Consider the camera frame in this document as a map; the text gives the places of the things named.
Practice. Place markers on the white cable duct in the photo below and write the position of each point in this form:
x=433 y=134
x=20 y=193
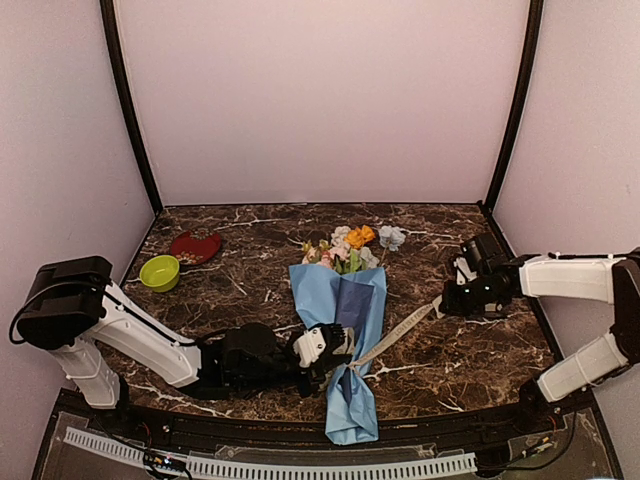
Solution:
x=234 y=462

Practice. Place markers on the light blue fake flower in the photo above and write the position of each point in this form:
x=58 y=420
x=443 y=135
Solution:
x=390 y=239

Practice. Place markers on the black frame post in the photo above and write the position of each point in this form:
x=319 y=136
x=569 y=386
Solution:
x=526 y=65
x=123 y=89

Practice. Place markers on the pink fake flower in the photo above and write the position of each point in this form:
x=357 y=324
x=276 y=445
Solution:
x=325 y=254

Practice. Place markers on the orange fake flower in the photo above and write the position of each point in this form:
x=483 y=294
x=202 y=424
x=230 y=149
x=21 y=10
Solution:
x=356 y=239

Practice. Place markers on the left black frame post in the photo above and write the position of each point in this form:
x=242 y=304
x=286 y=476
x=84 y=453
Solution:
x=123 y=89

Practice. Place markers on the blue wrapping paper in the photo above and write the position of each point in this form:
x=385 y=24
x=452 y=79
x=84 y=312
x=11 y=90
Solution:
x=355 y=303

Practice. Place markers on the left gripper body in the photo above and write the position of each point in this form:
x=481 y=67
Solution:
x=312 y=384

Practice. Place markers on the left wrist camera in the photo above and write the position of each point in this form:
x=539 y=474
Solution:
x=310 y=346

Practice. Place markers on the black front rail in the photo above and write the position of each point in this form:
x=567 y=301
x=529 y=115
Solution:
x=483 y=429

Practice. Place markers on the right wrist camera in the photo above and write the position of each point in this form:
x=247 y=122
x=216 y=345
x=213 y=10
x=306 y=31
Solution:
x=466 y=270

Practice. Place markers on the green bowl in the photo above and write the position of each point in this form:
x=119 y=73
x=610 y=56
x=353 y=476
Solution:
x=161 y=273

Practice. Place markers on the beige ribbon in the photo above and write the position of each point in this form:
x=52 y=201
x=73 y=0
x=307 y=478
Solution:
x=397 y=333

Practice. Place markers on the red decorated plate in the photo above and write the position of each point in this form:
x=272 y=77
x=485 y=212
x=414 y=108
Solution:
x=195 y=247

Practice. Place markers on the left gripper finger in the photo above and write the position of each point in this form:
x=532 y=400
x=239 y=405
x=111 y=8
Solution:
x=337 y=337
x=327 y=363

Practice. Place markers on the right black frame post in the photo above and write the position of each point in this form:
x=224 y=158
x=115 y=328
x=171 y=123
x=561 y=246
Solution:
x=526 y=65

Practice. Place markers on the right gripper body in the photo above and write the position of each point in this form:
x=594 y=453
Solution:
x=471 y=301

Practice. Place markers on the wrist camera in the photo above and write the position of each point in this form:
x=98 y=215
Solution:
x=466 y=270
x=310 y=346

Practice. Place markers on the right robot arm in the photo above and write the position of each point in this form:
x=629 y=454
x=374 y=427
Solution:
x=592 y=301

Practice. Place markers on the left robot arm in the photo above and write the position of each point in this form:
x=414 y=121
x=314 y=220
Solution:
x=73 y=305

